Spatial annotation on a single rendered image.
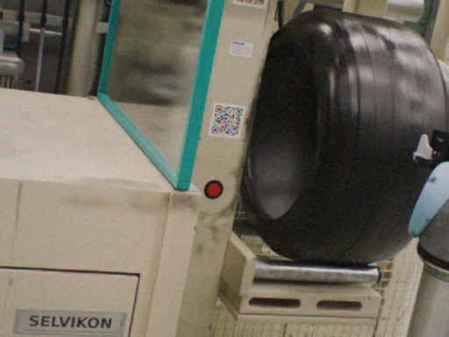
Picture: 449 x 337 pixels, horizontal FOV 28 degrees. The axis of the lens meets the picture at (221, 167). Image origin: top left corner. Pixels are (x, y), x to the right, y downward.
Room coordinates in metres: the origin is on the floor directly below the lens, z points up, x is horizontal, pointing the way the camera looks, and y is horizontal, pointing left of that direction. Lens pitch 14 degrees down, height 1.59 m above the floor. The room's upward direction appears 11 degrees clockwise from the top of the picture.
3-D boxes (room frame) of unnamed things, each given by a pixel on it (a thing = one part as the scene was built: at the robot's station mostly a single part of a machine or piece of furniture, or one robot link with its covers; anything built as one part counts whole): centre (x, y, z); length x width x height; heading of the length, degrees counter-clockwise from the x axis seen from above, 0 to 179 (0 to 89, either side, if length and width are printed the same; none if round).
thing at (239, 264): (2.02, -0.03, 0.90); 0.40 x 0.03 x 0.10; 22
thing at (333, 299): (1.96, -0.25, 0.83); 0.36 x 0.09 x 0.06; 112
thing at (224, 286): (2.09, -0.20, 0.80); 0.37 x 0.36 x 0.02; 22
